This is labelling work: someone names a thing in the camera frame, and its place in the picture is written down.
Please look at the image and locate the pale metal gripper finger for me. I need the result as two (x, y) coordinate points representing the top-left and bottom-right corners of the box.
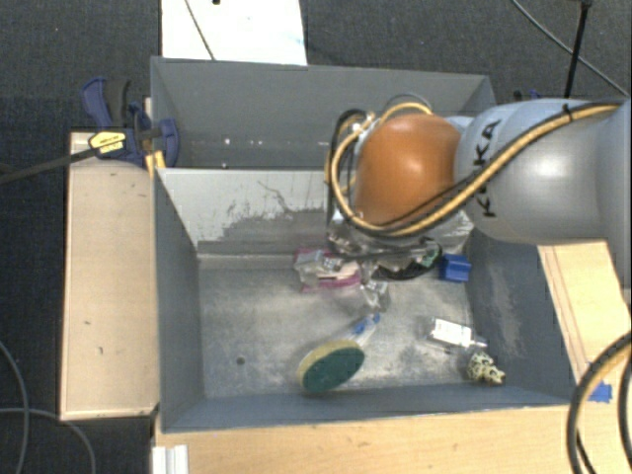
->
(358, 262), (378, 310)
(373, 279), (392, 314)

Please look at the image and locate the pink and clear packet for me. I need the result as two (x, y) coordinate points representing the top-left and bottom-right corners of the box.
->
(293, 247), (364, 294)

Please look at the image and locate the clear syringe with blue tip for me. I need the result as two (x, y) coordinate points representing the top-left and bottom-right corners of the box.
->
(345, 311), (383, 348)

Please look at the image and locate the blue block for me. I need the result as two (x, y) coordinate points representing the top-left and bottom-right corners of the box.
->
(437, 253), (472, 283)

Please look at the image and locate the clear bottle with white label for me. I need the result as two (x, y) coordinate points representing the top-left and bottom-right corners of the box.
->
(426, 317), (489, 353)

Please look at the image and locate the green and yellow round sponge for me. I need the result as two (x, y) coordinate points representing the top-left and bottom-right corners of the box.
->
(296, 339), (366, 395)

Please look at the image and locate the grey metal bin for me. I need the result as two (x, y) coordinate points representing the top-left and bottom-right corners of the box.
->
(149, 55), (577, 434)

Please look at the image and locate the spotted toy animal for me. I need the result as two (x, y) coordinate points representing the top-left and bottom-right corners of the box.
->
(465, 352), (507, 386)

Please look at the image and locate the pale wood flat board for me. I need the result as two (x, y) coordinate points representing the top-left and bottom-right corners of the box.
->
(58, 130), (162, 422)

